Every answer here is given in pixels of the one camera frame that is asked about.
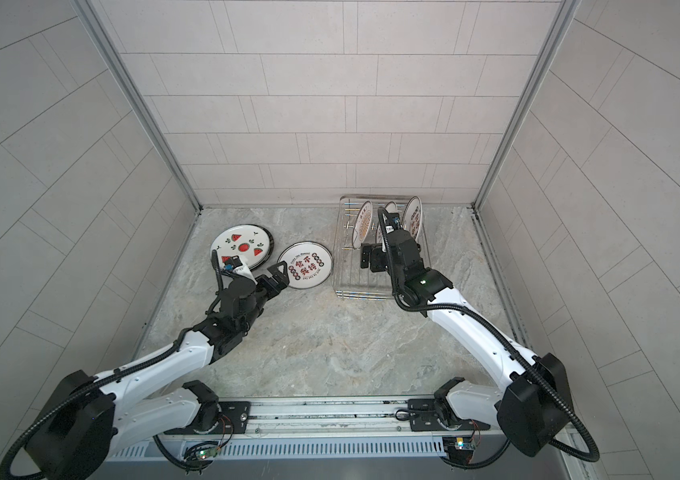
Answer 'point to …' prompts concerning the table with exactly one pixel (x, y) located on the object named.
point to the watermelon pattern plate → (252, 243)
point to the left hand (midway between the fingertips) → (287, 265)
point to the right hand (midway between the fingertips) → (374, 243)
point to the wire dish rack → (350, 281)
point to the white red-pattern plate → (390, 207)
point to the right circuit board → (461, 445)
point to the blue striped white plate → (254, 244)
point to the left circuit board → (207, 453)
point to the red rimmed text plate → (308, 264)
